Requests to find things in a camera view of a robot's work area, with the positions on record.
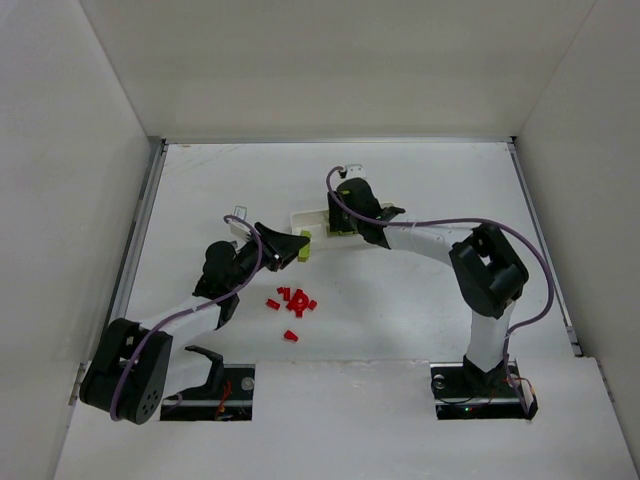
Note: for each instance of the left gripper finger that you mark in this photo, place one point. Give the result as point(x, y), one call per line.
point(279, 242)
point(281, 261)

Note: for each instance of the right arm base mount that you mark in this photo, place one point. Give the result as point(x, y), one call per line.
point(456, 398)

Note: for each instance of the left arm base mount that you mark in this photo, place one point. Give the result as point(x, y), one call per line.
point(201, 386)

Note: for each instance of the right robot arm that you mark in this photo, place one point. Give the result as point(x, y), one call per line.
point(489, 273)

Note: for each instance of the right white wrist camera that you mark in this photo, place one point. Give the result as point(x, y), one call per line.
point(351, 171)

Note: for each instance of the red lego cluster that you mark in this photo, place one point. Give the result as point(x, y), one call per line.
point(296, 300)

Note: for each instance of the red lego piece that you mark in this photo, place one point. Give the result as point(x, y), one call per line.
point(290, 336)
point(272, 304)

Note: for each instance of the white three-compartment tray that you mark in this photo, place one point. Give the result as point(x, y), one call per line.
point(316, 222)

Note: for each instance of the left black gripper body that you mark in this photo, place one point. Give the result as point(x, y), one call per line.
point(265, 245)

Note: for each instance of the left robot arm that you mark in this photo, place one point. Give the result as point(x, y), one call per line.
point(137, 364)

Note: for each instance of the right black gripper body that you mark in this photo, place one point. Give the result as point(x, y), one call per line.
point(345, 211)

